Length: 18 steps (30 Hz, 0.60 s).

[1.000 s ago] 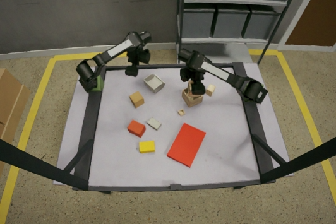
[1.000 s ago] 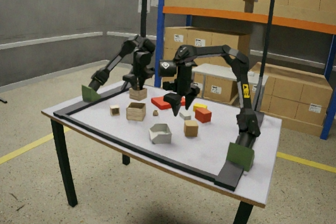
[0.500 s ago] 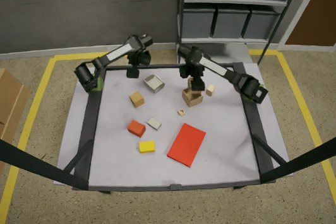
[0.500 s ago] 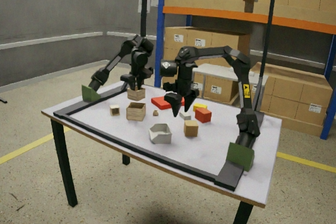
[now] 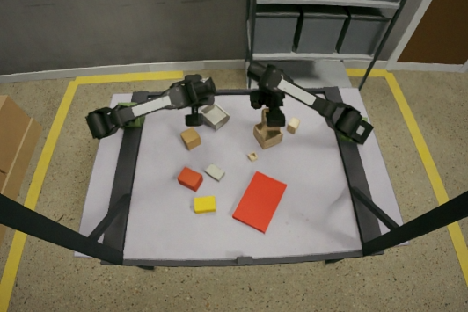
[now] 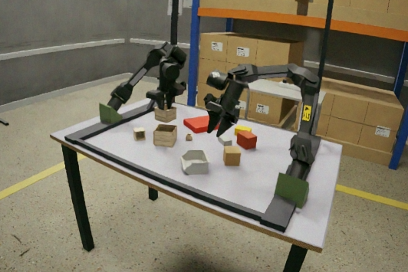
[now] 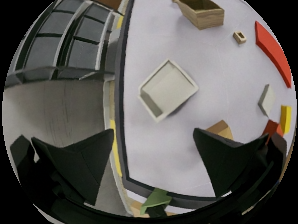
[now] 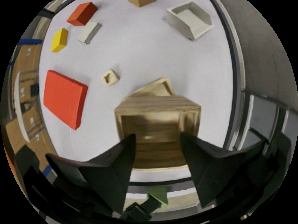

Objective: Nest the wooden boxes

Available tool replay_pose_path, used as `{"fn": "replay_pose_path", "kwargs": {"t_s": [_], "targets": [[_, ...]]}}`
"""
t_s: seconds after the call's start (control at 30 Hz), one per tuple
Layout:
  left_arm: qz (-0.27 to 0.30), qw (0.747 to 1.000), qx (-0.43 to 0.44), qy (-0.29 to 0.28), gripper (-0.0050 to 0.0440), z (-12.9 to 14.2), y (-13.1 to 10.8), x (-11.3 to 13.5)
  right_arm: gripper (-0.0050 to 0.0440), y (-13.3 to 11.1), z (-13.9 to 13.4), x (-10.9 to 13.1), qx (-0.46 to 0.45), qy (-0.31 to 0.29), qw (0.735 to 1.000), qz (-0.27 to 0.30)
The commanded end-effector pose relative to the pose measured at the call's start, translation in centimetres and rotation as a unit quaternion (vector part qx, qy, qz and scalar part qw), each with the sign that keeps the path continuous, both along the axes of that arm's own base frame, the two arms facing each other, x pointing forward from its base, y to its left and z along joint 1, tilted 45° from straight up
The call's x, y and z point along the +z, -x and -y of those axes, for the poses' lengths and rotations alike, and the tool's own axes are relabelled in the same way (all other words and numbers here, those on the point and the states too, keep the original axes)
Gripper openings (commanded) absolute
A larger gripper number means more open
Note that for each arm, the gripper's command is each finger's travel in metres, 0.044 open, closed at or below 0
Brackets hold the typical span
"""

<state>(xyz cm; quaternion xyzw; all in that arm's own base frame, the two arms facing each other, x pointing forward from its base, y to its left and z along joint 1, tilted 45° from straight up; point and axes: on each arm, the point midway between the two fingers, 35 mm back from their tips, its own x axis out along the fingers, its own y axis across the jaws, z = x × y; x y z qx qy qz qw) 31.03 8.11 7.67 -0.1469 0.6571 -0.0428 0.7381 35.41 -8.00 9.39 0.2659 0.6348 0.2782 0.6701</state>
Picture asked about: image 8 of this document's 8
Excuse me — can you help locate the tan cube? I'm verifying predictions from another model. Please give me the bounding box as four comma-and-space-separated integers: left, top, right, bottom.
128, 0, 156, 8

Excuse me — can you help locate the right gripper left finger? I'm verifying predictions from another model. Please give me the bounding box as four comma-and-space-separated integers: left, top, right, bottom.
45, 134, 137, 216

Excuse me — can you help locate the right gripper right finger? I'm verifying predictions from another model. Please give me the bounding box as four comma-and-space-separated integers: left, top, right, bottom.
179, 131, 266, 209

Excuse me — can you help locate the yellow rectangular block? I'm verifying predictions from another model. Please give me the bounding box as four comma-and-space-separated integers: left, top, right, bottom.
51, 28, 68, 53

